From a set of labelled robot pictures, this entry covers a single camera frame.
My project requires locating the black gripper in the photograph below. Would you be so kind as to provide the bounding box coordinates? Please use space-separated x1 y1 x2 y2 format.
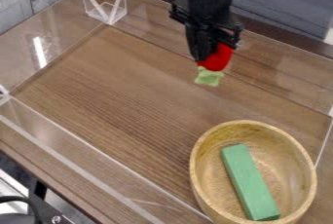
167 0 245 61

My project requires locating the red plush strawberry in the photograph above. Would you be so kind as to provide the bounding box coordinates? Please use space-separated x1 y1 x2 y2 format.
194 43 233 87

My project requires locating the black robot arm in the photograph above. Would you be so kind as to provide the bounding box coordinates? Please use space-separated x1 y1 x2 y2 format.
167 0 245 61

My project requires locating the wooden oval bowl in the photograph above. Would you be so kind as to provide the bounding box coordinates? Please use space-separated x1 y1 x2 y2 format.
189 120 317 224

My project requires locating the green rectangular block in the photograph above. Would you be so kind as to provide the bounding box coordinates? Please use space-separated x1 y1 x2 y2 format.
219 144 281 221

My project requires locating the clear acrylic corner bracket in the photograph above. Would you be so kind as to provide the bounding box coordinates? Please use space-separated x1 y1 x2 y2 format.
83 0 127 25

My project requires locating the clear acrylic enclosure wall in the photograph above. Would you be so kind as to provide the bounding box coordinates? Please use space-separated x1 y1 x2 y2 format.
0 86 213 224

